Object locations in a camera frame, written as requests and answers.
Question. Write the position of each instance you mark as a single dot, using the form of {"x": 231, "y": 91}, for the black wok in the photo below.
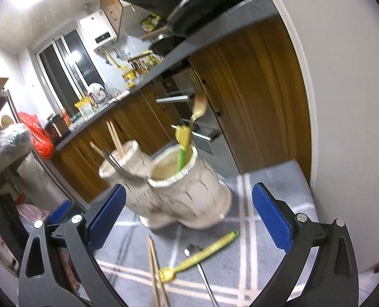
{"x": 161, "y": 47}

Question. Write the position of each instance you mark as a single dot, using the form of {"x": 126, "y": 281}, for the window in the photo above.
{"x": 68, "y": 70}

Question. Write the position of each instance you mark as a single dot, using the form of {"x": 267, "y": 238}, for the yellow plastic spoon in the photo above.
{"x": 169, "y": 274}

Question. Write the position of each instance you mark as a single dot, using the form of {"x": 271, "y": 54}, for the wooden cabinets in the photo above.
{"x": 255, "y": 88}
{"x": 113, "y": 10}

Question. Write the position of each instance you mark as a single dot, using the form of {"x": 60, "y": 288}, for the grey kitchen countertop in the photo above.
{"x": 240, "y": 16}

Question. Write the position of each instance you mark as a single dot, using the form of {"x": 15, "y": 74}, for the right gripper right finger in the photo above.
{"x": 333, "y": 280}

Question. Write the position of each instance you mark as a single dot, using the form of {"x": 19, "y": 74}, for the white ceramic utensil holder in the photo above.
{"x": 194, "y": 197}

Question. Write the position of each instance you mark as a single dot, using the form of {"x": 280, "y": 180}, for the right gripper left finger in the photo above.
{"x": 43, "y": 280}

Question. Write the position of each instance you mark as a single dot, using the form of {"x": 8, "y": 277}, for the grey plaid table cloth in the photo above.
{"x": 238, "y": 273}

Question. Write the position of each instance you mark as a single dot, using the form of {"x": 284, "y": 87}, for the red plastic bag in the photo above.
{"x": 40, "y": 138}

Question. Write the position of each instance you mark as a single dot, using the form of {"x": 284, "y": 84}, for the wooden upper cabinets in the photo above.
{"x": 113, "y": 10}

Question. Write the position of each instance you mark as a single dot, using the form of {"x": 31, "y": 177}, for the wooden lower cabinets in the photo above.
{"x": 255, "y": 88}

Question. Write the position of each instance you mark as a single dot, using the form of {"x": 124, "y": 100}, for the yellow plastic utensil in holder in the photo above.
{"x": 183, "y": 137}

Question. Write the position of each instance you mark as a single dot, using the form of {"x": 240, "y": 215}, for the white water heater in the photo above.
{"x": 97, "y": 30}

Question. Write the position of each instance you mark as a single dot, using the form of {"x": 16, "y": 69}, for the silver utensil handle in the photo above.
{"x": 124, "y": 173}

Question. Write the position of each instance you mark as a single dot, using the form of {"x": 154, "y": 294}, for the gold fork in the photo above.
{"x": 200, "y": 104}

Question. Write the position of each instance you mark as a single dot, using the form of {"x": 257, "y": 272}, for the wooden chopstick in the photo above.
{"x": 115, "y": 138}
{"x": 164, "y": 301}
{"x": 152, "y": 272}

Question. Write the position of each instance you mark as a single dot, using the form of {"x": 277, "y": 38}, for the silver metal spoon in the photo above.
{"x": 191, "y": 250}

